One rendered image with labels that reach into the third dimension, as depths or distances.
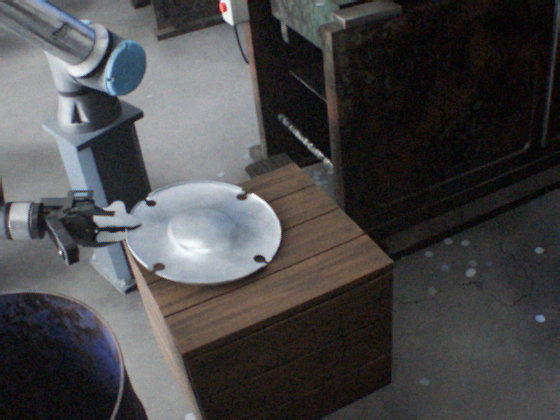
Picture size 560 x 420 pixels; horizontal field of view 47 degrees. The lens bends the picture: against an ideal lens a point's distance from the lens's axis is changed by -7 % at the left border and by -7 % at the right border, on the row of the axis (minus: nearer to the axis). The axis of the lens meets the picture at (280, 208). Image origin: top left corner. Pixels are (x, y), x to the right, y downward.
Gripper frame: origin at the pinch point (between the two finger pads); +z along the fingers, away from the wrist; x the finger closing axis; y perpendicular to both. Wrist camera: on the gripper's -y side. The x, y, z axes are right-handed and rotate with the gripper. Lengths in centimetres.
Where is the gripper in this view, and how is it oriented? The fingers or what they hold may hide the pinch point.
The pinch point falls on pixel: (135, 227)
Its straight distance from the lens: 129.0
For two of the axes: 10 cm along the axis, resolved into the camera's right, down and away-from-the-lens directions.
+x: -0.4, 7.9, 6.1
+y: -0.7, -6.1, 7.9
